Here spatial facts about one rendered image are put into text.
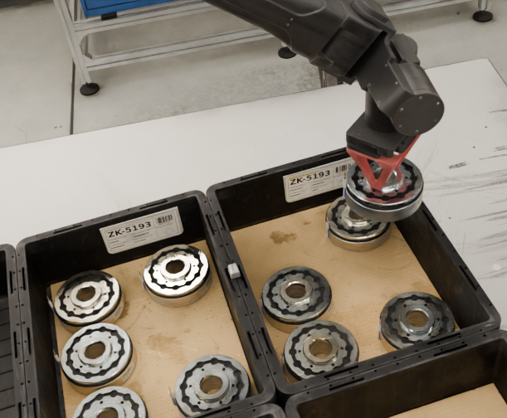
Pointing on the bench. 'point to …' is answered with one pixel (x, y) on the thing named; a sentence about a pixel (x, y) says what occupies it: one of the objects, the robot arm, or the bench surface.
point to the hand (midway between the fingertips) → (384, 172)
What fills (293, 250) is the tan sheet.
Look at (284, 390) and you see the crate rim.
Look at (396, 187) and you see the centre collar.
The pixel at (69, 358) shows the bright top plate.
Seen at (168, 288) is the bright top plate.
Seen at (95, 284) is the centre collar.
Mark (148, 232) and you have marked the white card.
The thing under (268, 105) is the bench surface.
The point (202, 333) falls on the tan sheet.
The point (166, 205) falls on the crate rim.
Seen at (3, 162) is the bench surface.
